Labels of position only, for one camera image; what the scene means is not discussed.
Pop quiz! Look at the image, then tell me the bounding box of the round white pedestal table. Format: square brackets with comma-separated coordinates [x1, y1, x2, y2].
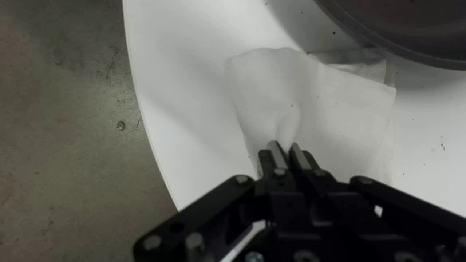
[122, 0, 466, 214]

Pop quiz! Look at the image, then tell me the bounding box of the white towel with red stripes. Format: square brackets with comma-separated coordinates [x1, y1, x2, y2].
[225, 48, 395, 181]

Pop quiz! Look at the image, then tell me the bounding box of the black frying pan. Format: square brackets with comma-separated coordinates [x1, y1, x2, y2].
[315, 0, 466, 70]

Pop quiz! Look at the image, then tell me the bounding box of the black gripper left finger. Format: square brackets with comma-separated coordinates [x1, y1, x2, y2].
[257, 141, 291, 195]

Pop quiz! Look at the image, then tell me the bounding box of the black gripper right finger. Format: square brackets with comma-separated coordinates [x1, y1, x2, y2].
[288, 143, 337, 195]

